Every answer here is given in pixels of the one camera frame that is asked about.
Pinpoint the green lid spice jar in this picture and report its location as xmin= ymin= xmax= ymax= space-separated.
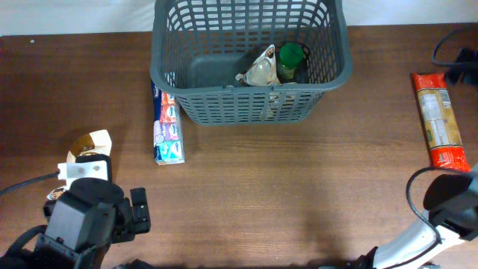
xmin=278 ymin=43 xmax=304 ymax=81

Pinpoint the grey plastic shopping basket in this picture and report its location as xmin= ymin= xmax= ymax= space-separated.
xmin=150 ymin=0 xmax=353 ymax=126

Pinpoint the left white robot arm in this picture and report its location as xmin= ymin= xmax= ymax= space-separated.
xmin=1 ymin=178 xmax=151 ymax=268

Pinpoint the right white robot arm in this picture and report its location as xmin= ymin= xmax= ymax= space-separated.
xmin=350 ymin=48 xmax=477 ymax=268

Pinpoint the red spaghetti packet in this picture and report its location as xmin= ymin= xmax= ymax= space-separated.
xmin=412 ymin=72 xmax=471 ymax=172

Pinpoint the brown white snack bag left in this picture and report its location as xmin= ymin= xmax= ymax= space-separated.
xmin=47 ymin=129 xmax=112 ymax=200

